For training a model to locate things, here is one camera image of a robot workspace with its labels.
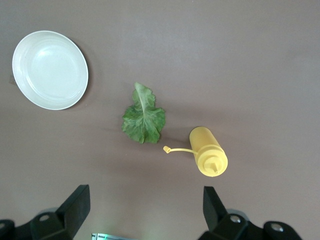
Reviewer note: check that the green lettuce leaf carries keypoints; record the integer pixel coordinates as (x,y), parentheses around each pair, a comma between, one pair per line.
(143,120)

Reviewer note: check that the beige round plate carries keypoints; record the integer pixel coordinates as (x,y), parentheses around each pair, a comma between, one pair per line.
(50,70)

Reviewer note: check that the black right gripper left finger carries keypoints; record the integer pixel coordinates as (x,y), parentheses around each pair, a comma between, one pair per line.
(70,215)

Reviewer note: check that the yellow squeeze bottle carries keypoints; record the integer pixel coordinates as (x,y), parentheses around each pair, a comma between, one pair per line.
(207,150)

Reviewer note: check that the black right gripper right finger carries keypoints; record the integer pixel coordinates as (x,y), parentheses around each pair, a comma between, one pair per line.
(220,220)

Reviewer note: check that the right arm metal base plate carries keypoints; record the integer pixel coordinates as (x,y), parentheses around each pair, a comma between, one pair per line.
(112,236)

